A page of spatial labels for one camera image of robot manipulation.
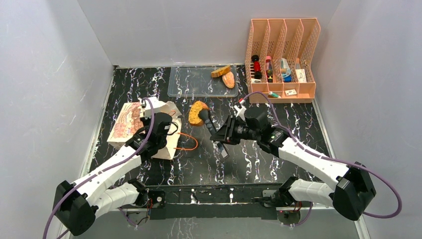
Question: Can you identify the round brown fake bread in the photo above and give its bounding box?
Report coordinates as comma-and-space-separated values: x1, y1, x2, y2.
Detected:
188, 101, 209, 126

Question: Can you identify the printed white paper bag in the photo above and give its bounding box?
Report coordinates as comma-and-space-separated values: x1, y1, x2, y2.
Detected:
107, 97, 182, 160

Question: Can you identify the clear plastic tray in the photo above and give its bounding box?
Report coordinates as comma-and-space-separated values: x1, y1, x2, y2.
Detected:
167, 65, 238, 98

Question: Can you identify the oval brown fake bread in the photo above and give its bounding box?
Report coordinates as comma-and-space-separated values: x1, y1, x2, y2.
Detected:
222, 72, 235, 89

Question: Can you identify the yellow fake bread slice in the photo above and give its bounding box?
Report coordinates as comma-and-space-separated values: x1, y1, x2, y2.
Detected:
211, 65, 231, 78

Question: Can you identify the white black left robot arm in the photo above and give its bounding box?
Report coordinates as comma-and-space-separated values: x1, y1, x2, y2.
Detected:
47, 112, 173, 236

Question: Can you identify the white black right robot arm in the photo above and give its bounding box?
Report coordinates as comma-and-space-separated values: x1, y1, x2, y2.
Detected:
198, 109, 376, 221

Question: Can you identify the green white tube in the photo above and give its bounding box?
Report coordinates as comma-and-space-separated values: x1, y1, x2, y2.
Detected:
268, 92, 282, 99

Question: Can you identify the small white card box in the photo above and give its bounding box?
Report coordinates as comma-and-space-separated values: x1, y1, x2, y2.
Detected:
285, 89, 297, 97

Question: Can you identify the red black dumbbell toy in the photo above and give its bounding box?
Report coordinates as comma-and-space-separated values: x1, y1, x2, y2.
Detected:
251, 55, 262, 80

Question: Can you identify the blue clear tape dispenser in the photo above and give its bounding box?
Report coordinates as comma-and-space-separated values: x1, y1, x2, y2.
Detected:
280, 58, 292, 83

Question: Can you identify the pink red bottle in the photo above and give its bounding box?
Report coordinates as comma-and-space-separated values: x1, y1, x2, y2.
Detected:
265, 56, 273, 83

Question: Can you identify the orange desk file organizer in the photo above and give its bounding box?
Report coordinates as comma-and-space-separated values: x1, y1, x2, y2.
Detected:
244, 18, 321, 104

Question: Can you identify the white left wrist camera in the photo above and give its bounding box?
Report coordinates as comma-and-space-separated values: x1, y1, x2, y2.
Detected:
139, 97, 165, 118

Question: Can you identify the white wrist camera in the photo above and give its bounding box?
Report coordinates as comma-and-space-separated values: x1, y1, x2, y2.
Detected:
234, 104, 246, 121
139, 97, 165, 118

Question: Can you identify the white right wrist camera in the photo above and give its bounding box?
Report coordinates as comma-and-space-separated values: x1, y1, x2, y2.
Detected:
234, 104, 246, 121

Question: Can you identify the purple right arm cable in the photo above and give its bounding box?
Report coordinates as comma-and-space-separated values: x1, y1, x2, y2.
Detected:
239, 91, 403, 228

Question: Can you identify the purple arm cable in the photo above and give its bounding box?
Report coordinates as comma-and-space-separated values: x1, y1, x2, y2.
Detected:
42, 97, 156, 239
239, 91, 403, 228

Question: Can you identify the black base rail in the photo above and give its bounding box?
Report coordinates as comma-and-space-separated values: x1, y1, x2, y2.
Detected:
145, 183, 312, 221

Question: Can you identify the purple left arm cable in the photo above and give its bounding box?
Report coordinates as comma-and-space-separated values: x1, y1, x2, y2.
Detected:
42, 97, 156, 239

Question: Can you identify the aluminium frame rail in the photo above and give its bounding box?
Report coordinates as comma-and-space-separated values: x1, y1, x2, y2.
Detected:
59, 186, 370, 239

